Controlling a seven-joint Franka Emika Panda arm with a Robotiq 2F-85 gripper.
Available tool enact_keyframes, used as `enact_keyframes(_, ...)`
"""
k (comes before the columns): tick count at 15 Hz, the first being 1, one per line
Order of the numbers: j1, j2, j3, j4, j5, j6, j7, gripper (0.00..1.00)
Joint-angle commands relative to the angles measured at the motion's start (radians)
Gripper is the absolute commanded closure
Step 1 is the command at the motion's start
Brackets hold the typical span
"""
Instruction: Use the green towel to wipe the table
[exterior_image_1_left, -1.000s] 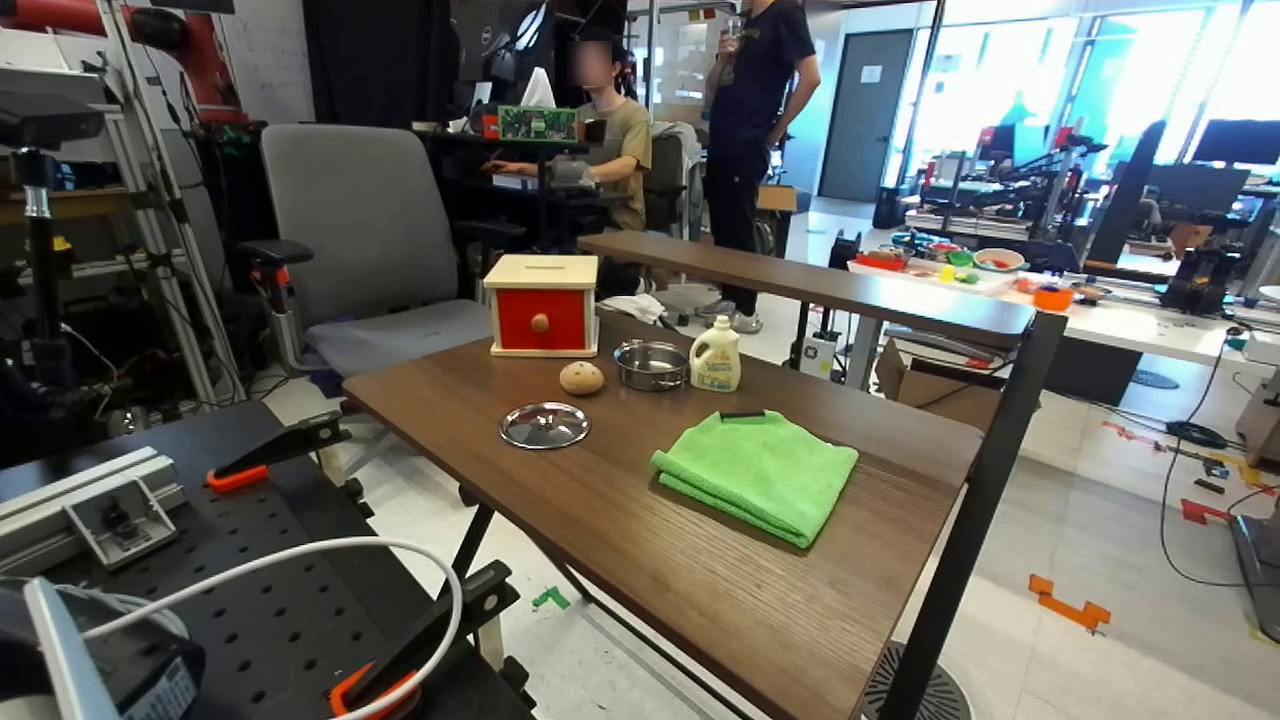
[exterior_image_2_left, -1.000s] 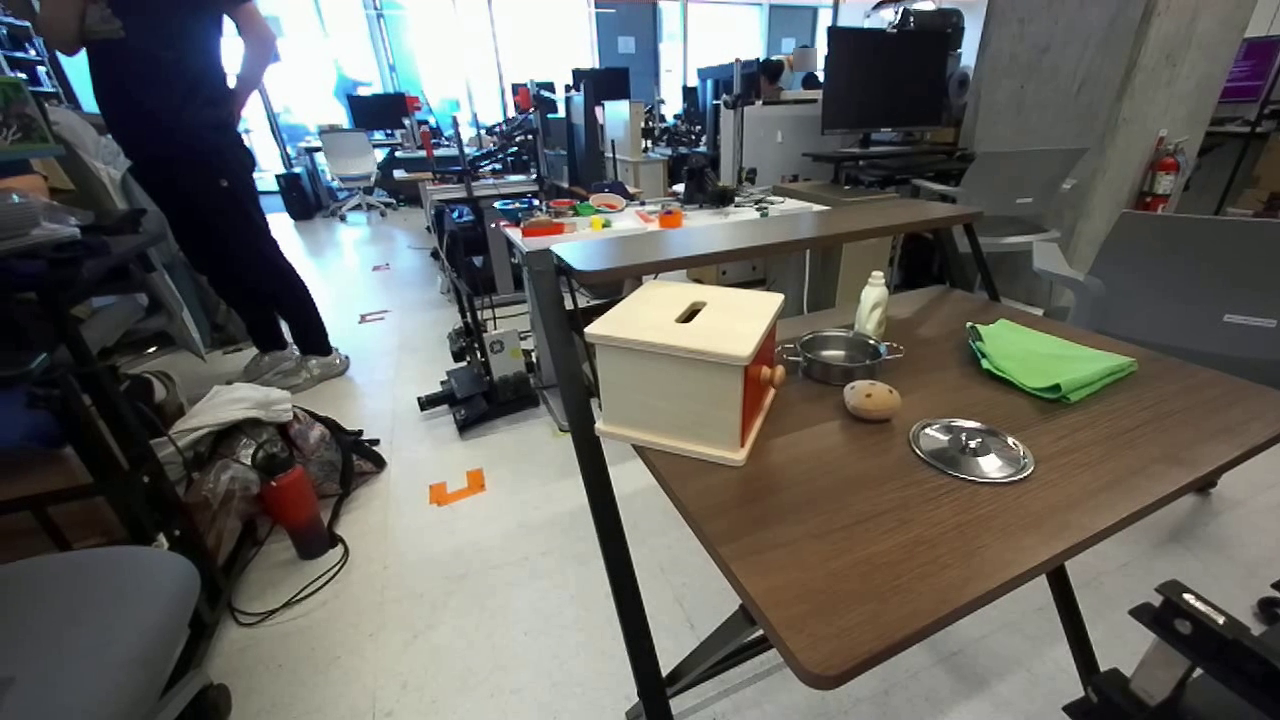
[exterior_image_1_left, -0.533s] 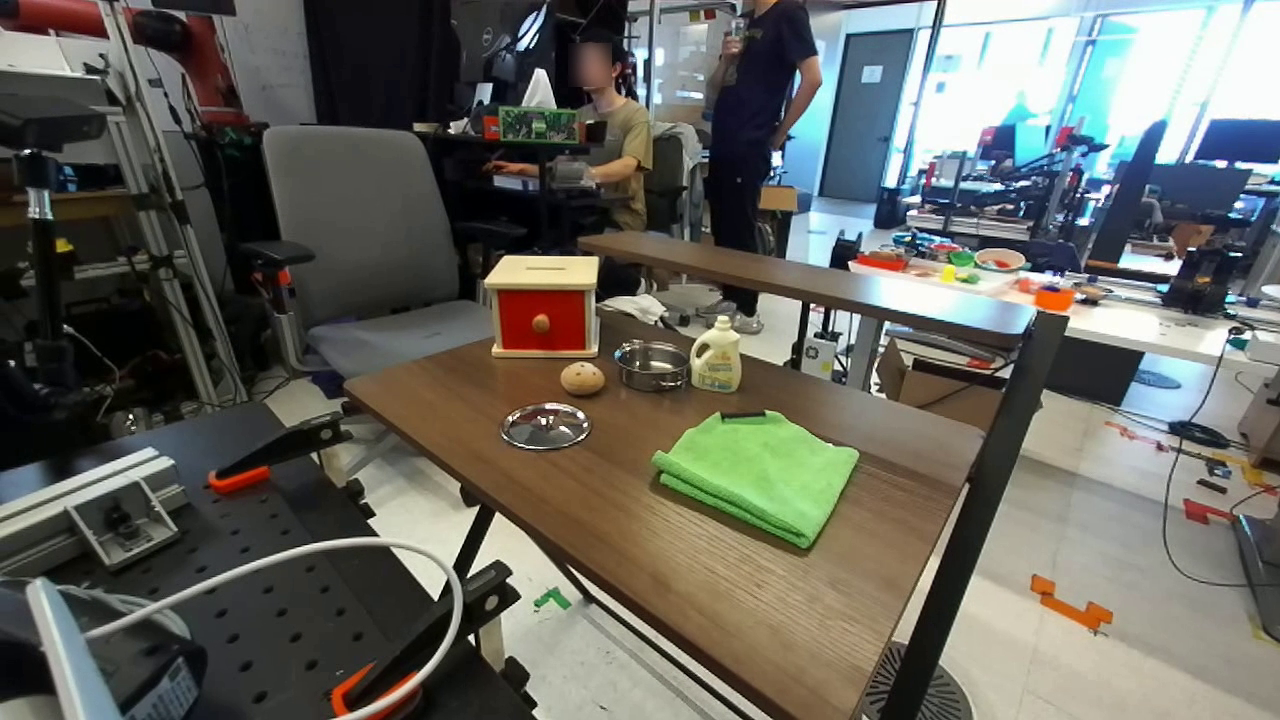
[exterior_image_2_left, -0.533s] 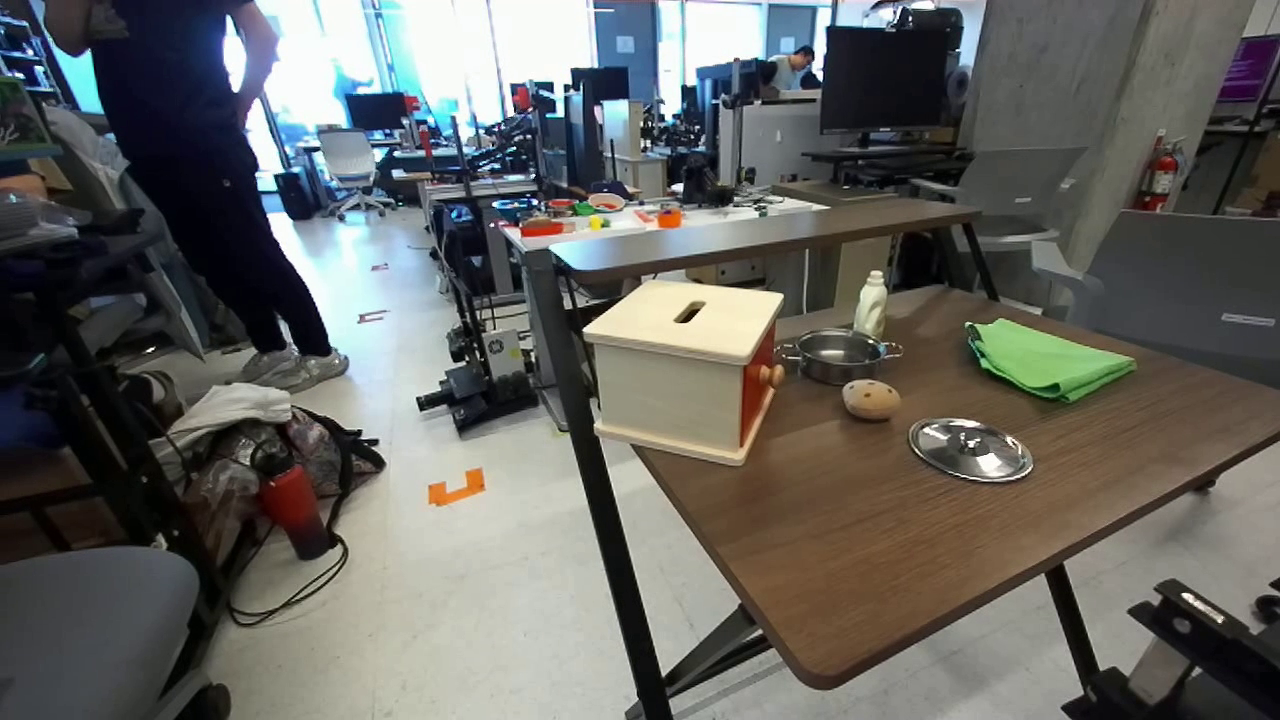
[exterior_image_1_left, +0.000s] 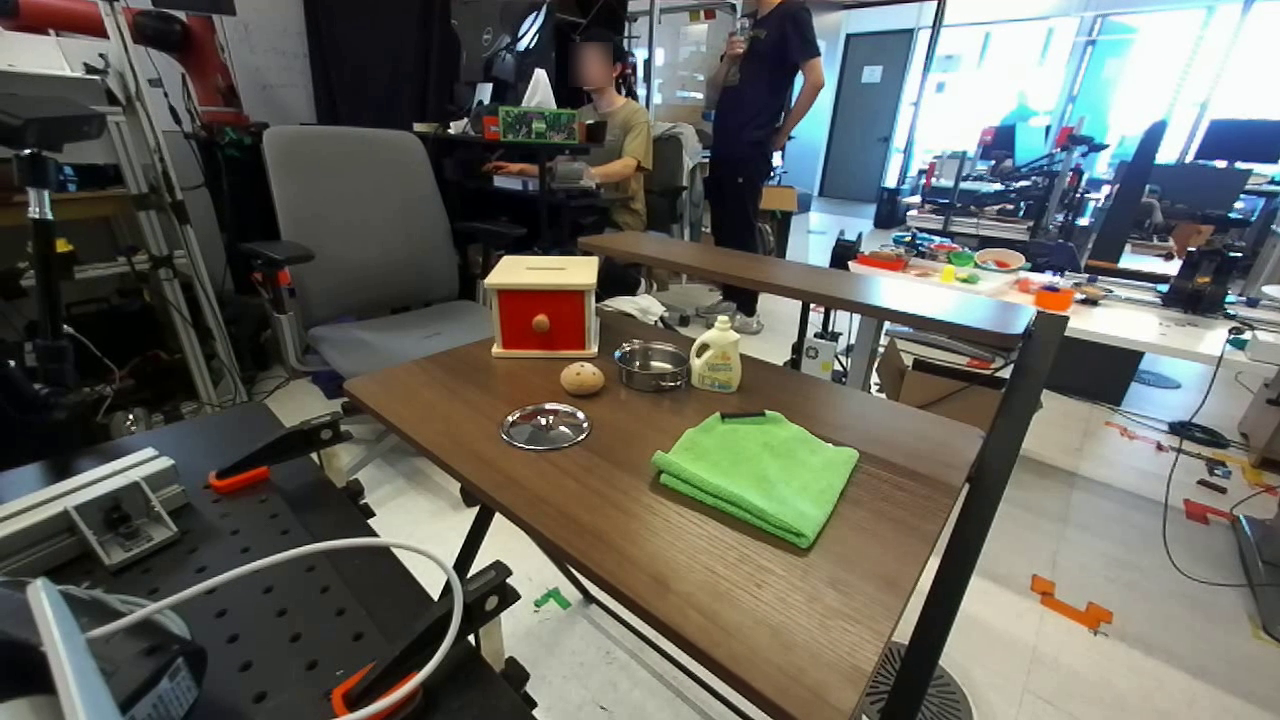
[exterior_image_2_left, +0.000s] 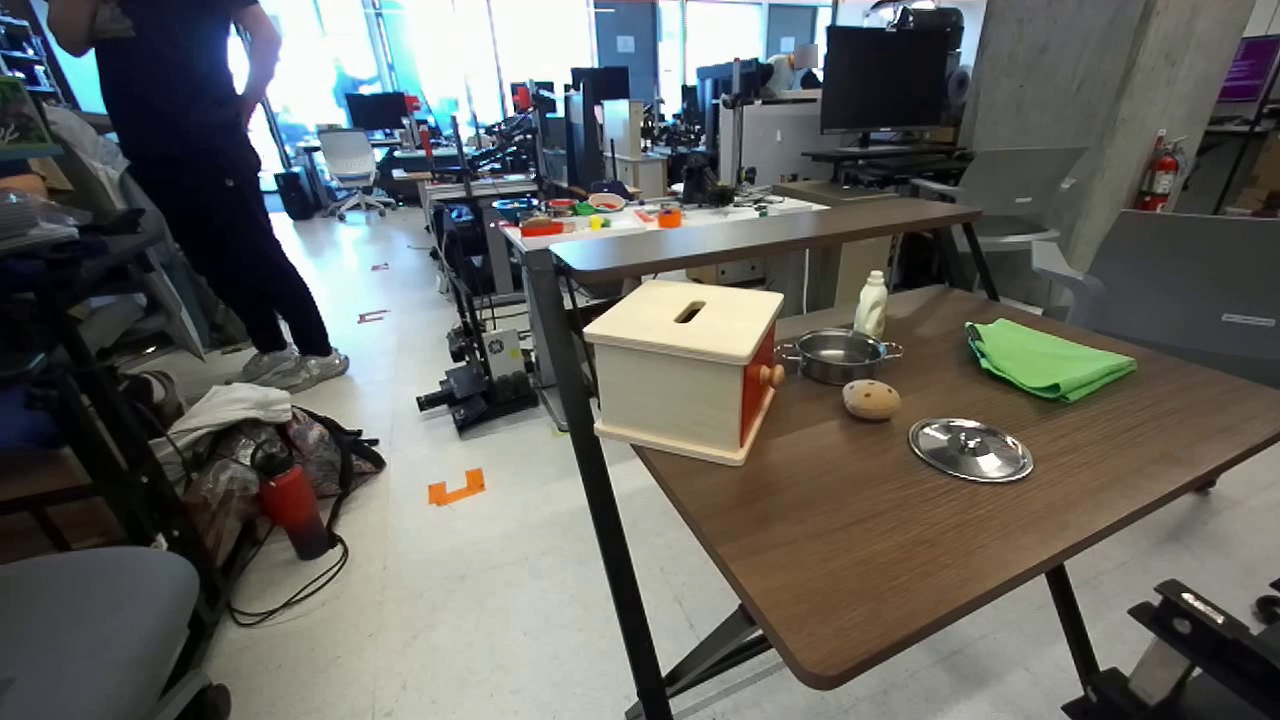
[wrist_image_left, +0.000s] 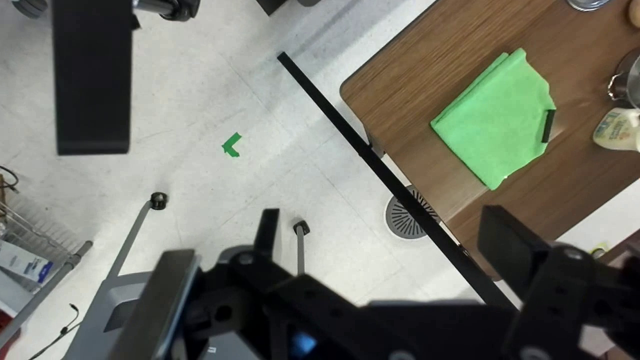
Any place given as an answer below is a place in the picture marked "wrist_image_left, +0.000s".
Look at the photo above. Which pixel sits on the green towel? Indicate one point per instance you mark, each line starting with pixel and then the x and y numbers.
pixel 497 121

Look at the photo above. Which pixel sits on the round grated pole base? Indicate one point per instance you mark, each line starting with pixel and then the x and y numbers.
pixel 401 227

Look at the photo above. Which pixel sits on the white plastic squeeze bottle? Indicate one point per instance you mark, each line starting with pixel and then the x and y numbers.
pixel 616 130

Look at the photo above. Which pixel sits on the white and blue carton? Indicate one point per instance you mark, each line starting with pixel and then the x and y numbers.
pixel 23 263

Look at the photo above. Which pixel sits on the small silver metal pot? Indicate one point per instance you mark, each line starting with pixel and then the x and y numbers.
pixel 626 81

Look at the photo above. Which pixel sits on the green floor tape mark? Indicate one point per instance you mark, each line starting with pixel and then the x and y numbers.
pixel 231 145

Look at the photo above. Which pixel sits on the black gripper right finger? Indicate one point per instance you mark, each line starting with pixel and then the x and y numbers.
pixel 512 246

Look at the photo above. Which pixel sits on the grey flat bracket plate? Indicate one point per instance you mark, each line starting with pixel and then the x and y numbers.
pixel 156 307

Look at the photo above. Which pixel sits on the grey-legged stand with black feet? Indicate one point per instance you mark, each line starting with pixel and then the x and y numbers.
pixel 112 300

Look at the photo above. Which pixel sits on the black flat panel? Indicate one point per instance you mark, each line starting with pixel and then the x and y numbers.
pixel 93 73

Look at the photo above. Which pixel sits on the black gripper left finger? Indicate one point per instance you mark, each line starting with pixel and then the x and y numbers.
pixel 269 232

